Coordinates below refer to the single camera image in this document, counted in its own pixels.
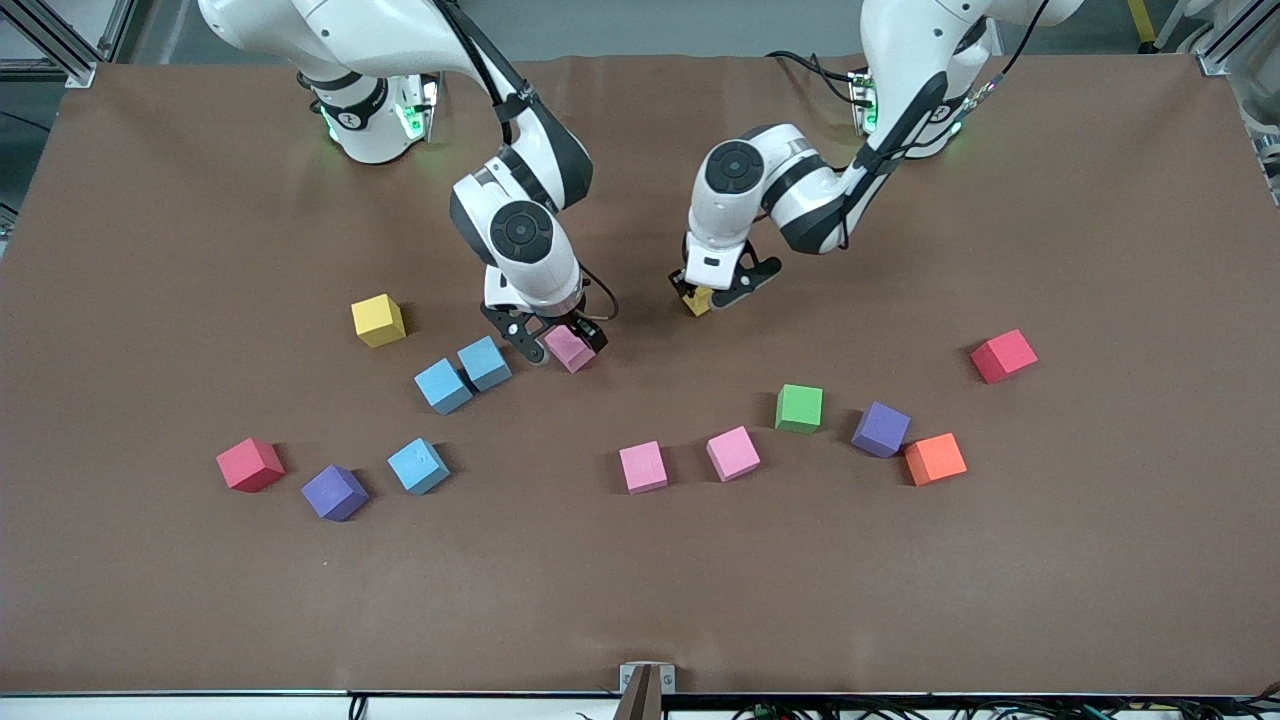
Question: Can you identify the white table edge rail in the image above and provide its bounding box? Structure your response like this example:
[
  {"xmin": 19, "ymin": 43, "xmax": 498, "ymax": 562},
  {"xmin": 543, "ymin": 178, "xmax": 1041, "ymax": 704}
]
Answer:
[{"xmin": 0, "ymin": 692, "xmax": 1280, "ymax": 720}]

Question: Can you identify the black cable bundle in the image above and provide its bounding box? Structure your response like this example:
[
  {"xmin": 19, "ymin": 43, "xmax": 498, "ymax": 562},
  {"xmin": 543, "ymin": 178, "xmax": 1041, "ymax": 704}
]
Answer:
[{"xmin": 728, "ymin": 683, "xmax": 1280, "ymax": 720}]

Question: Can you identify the red foam cube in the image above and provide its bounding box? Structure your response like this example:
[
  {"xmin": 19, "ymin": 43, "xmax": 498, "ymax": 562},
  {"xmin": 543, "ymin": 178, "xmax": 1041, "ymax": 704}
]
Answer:
[
  {"xmin": 970, "ymin": 329, "xmax": 1039, "ymax": 385},
  {"xmin": 216, "ymin": 437, "xmax": 286, "ymax": 494}
]

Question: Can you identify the aluminium frame profile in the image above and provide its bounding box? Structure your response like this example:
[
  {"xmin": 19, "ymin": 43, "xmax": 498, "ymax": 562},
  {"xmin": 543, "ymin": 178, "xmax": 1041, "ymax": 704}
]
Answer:
[
  {"xmin": 0, "ymin": 0, "xmax": 99, "ymax": 89},
  {"xmin": 97, "ymin": 0, "xmax": 153, "ymax": 63},
  {"xmin": 1195, "ymin": 0, "xmax": 1280, "ymax": 78}
]

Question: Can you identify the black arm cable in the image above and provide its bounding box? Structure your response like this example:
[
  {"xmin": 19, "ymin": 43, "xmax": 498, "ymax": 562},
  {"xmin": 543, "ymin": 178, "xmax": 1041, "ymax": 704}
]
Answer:
[
  {"xmin": 430, "ymin": 0, "xmax": 619, "ymax": 323},
  {"xmin": 835, "ymin": 0, "xmax": 1053, "ymax": 251}
]

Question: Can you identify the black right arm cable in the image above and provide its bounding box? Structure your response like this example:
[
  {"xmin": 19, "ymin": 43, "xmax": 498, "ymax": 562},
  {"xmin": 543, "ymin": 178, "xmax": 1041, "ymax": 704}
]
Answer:
[{"xmin": 430, "ymin": 0, "xmax": 619, "ymax": 323}]

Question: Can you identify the pink foam cube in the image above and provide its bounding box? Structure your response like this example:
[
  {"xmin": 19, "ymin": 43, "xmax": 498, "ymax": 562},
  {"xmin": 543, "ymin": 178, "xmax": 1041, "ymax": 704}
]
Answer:
[
  {"xmin": 545, "ymin": 325, "xmax": 598, "ymax": 374},
  {"xmin": 618, "ymin": 441, "xmax": 669, "ymax": 496},
  {"xmin": 706, "ymin": 426, "xmax": 762, "ymax": 483}
]

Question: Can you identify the purple foam cube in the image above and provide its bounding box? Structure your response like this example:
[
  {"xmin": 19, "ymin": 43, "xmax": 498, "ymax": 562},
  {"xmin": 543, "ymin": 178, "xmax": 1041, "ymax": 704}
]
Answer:
[
  {"xmin": 851, "ymin": 401, "xmax": 912, "ymax": 459},
  {"xmin": 301, "ymin": 464, "xmax": 370, "ymax": 523}
]

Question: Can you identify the black base power cable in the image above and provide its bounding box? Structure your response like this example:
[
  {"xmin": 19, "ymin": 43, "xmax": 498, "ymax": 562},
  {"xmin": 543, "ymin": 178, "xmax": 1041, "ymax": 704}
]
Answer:
[{"xmin": 765, "ymin": 48, "xmax": 867, "ymax": 107}]

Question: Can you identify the orange foam cube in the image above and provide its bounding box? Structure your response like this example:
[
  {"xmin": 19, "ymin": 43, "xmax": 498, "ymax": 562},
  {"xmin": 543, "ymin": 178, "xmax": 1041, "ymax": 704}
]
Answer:
[{"xmin": 904, "ymin": 433, "xmax": 969, "ymax": 488}]

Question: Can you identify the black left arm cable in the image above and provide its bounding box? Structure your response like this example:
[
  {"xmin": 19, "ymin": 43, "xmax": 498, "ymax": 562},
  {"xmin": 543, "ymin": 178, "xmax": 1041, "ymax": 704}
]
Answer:
[{"xmin": 835, "ymin": 0, "xmax": 1053, "ymax": 251}]

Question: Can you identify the base connector box green light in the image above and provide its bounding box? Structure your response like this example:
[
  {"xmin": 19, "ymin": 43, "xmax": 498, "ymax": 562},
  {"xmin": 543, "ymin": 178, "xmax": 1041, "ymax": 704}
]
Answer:
[
  {"xmin": 395, "ymin": 75, "xmax": 441, "ymax": 146},
  {"xmin": 848, "ymin": 68, "xmax": 881, "ymax": 136}
]

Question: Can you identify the green foam cube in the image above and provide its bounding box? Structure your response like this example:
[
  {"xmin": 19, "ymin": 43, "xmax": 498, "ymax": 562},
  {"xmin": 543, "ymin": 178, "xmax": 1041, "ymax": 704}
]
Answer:
[{"xmin": 775, "ymin": 384, "xmax": 824, "ymax": 435}]

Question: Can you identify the brown table mat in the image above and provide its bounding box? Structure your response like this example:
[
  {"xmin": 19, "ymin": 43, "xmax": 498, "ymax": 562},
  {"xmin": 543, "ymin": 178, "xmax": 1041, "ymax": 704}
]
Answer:
[{"xmin": 0, "ymin": 53, "xmax": 1280, "ymax": 698}]

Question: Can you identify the blue foam cube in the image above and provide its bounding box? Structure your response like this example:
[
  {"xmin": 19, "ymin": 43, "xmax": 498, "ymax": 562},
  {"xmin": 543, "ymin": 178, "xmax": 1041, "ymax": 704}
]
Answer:
[
  {"xmin": 414, "ymin": 358, "xmax": 474, "ymax": 416},
  {"xmin": 387, "ymin": 437, "xmax": 451, "ymax": 496},
  {"xmin": 457, "ymin": 336, "xmax": 513, "ymax": 393}
]

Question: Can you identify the silver metal bracket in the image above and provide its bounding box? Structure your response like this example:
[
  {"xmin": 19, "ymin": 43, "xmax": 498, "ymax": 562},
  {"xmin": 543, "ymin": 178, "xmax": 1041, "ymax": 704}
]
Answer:
[{"xmin": 618, "ymin": 662, "xmax": 677, "ymax": 695}]

